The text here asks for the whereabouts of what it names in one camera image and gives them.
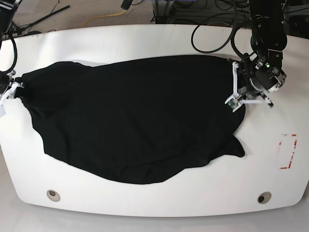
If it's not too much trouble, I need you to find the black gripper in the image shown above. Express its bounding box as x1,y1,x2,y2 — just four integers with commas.
238,58,263,99

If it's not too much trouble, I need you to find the black T-shirt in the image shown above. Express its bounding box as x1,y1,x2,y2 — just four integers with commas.
17,55,246,185

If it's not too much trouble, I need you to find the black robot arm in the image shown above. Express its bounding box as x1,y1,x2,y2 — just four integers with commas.
231,0,287,100
0,0,22,74

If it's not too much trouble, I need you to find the red tape rectangle marking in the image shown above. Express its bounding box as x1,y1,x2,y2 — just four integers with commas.
277,134,298,170

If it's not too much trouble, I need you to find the black tripod stand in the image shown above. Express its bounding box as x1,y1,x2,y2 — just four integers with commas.
3,5,70,36

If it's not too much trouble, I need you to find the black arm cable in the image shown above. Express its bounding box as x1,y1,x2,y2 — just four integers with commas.
191,0,254,63
0,36,19,74

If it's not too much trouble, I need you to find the right table cable grommet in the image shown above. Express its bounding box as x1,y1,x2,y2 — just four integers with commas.
257,192,272,204

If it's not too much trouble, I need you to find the table cable grommet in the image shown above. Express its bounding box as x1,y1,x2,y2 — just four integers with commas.
46,190,60,202
257,192,272,204

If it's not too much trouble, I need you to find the yellow cable on floor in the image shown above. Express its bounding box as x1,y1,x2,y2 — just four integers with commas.
82,9,126,29

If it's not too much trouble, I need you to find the left table cable grommet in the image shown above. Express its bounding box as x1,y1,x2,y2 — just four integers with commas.
46,190,60,202

